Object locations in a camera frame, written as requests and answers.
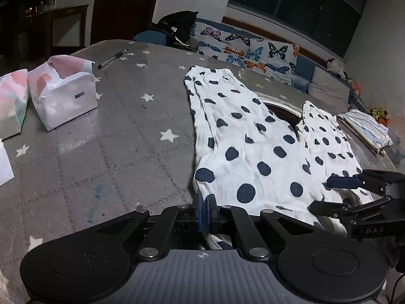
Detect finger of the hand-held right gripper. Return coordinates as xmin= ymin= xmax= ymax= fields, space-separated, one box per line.
xmin=308 ymin=196 xmax=397 ymax=241
xmin=327 ymin=169 xmax=405 ymax=195

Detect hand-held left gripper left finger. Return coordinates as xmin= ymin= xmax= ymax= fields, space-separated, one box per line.
xmin=92 ymin=193 xmax=204 ymax=259

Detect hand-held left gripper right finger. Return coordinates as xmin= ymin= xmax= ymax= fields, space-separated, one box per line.
xmin=206 ymin=194 xmax=317 ymax=261

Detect white polka dot pants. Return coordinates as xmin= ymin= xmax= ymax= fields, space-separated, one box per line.
xmin=184 ymin=65 xmax=375 ymax=251

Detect striped folded clothes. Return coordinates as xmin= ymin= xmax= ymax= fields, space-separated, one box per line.
xmin=337 ymin=109 xmax=393 ymax=156

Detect orange and yellow toys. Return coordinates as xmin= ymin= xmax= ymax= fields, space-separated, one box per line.
xmin=369 ymin=106 xmax=391 ymax=124

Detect grey cushion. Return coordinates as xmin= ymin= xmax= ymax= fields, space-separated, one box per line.
xmin=308 ymin=66 xmax=351 ymax=107

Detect grey star print tablecloth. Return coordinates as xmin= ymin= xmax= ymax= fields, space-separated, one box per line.
xmin=0 ymin=40 xmax=405 ymax=304

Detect black and white plush toy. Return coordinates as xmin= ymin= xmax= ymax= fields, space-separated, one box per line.
xmin=327 ymin=58 xmax=349 ymax=81

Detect blue sofa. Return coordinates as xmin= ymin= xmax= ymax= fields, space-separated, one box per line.
xmin=131 ymin=17 xmax=371 ymax=115

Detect butterfly print sofa cover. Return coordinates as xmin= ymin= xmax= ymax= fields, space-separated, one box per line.
xmin=190 ymin=18 xmax=299 ymax=86

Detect open white tissue pack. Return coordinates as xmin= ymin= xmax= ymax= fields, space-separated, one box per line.
xmin=28 ymin=55 xmax=98 ymax=131

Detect black pen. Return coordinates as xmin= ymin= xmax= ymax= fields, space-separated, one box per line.
xmin=97 ymin=49 xmax=128 ymax=69

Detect dark window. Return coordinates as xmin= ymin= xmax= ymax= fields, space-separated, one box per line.
xmin=228 ymin=0 xmax=368 ymax=58

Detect black bag on sofa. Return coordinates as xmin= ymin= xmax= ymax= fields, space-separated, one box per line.
xmin=151 ymin=10 xmax=199 ymax=49

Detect white paper sheet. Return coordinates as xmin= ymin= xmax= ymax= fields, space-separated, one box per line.
xmin=0 ymin=141 xmax=15 ymax=187

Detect pastel tissue pack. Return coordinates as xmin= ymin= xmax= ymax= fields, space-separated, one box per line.
xmin=0 ymin=69 xmax=29 ymax=140

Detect dark wooden door with glass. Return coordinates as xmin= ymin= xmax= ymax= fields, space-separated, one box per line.
xmin=90 ymin=0 xmax=163 ymax=45

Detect wooden side table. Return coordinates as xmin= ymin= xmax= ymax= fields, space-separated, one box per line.
xmin=25 ymin=5 xmax=89 ymax=58

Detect dark wooden shelf cabinet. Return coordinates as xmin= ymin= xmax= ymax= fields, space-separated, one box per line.
xmin=0 ymin=0 xmax=60 ymax=58

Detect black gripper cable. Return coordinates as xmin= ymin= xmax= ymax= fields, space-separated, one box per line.
xmin=389 ymin=271 xmax=401 ymax=304

